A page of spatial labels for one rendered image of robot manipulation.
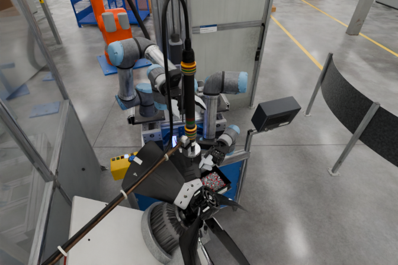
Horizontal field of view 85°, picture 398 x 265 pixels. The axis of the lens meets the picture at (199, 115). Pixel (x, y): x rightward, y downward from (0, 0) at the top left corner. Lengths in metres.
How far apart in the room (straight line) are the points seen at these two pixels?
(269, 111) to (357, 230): 1.60
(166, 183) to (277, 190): 1.81
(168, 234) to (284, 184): 1.85
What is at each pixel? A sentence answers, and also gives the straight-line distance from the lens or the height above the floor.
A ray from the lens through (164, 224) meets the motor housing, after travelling 0.99.
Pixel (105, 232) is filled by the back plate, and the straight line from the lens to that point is 0.92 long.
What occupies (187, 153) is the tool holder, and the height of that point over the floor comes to 1.46.
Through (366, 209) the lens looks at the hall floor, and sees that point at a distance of 2.86.
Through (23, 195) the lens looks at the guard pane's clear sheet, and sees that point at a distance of 1.29.
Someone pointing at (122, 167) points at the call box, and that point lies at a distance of 1.33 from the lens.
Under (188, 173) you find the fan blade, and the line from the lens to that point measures 1.09.
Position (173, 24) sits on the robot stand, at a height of 1.62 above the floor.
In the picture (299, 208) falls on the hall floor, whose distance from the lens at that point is 2.54.
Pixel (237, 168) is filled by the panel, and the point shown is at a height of 0.68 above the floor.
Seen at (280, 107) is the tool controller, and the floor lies 1.24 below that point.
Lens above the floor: 2.07
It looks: 39 degrees down
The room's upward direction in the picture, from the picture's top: straight up
